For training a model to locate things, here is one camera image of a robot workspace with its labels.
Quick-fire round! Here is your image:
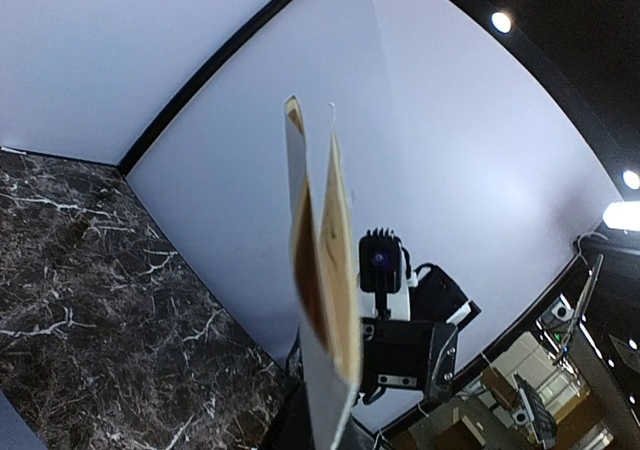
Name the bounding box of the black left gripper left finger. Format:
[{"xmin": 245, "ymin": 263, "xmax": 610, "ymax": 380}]
[{"xmin": 262, "ymin": 382, "xmax": 313, "ymax": 450}]

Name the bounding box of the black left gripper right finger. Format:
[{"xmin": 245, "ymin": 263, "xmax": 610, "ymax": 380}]
[{"xmin": 339, "ymin": 415, "xmax": 378, "ymax": 450}]

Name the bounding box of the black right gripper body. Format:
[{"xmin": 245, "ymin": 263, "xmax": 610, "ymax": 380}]
[{"xmin": 359, "ymin": 319, "xmax": 458, "ymax": 400}]

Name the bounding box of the beige letter sheet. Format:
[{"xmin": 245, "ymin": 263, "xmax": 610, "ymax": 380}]
[{"xmin": 284, "ymin": 97, "xmax": 363, "ymax": 449}]

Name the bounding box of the grey paper envelope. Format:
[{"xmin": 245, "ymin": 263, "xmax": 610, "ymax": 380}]
[{"xmin": 0, "ymin": 394, "xmax": 46, "ymax": 450}]

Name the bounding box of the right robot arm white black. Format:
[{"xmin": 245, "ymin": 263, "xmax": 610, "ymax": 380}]
[{"xmin": 359, "ymin": 245, "xmax": 480, "ymax": 405}]

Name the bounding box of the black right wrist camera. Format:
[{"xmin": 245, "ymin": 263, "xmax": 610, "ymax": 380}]
[{"xmin": 358, "ymin": 228, "xmax": 404, "ymax": 294}]

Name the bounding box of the black right frame post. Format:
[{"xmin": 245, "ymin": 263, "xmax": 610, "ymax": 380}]
[{"xmin": 116, "ymin": 0, "xmax": 294, "ymax": 177}]

